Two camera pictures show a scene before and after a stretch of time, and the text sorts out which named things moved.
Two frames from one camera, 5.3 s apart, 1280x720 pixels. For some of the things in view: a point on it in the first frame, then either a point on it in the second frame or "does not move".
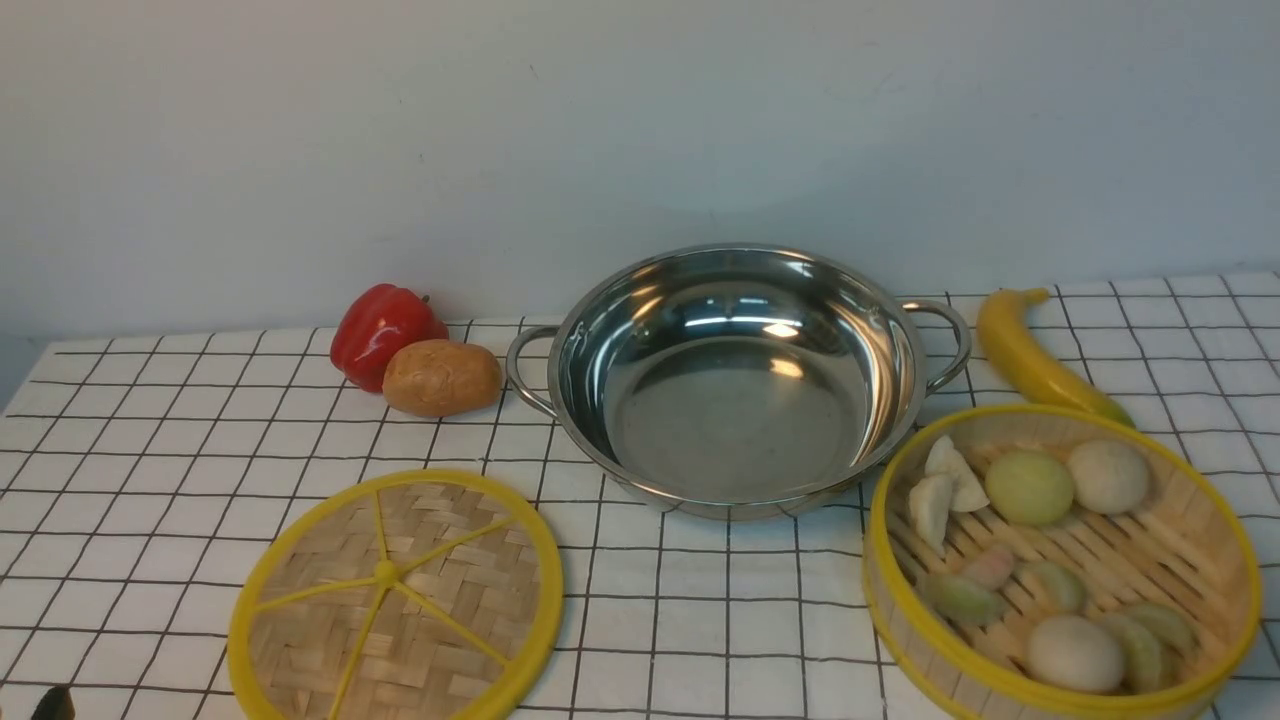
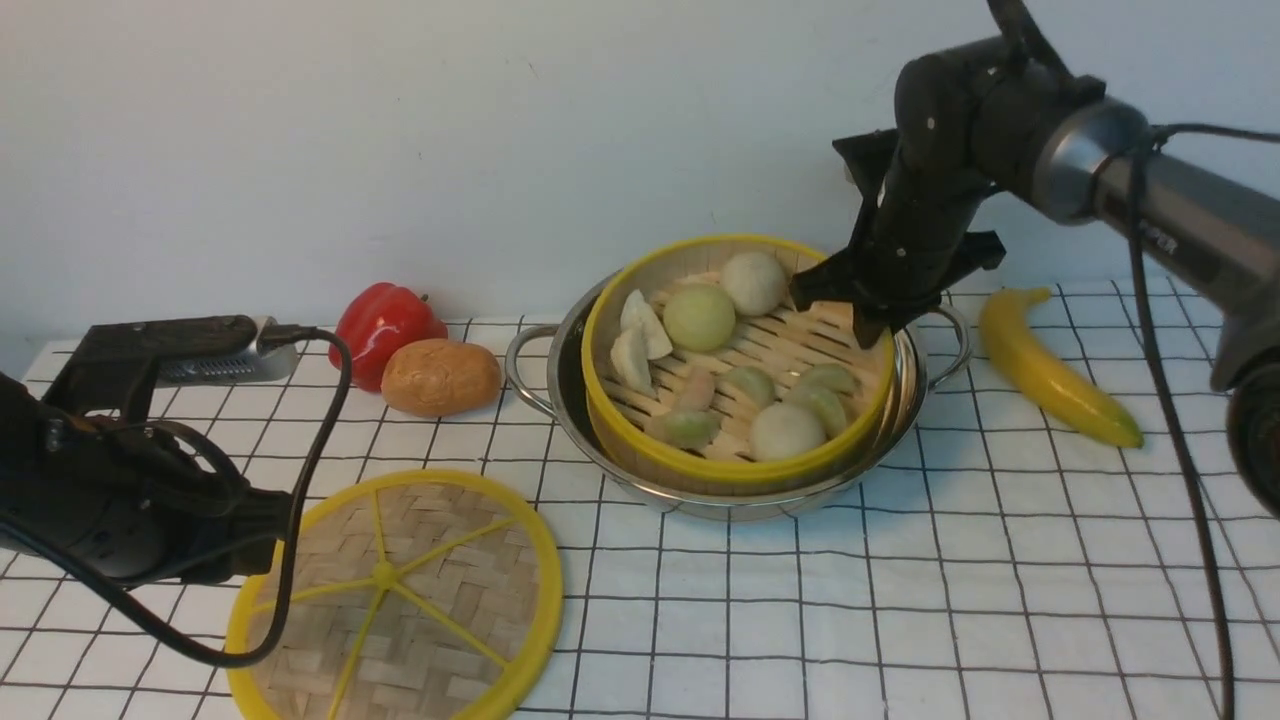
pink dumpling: (990, 568) → (698, 392)
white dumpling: (945, 459) → (636, 313)
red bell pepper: (376, 322) does not move
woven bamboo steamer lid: (404, 595) does not move
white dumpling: (930, 501) → (629, 356)
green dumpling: (964, 600) → (692, 428)
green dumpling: (1142, 663) → (822, 402)
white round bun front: (1075, 653) → (783, 430)
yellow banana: (1017, 352) does not move
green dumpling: (1174, 629) → (826, 378)
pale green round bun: (1029, 487) → (699, 317)
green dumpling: (1059, 586) → (751, 384)
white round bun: (1109, 477) → (756, 282)
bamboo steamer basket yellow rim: (1056, 562) → (701, 375)
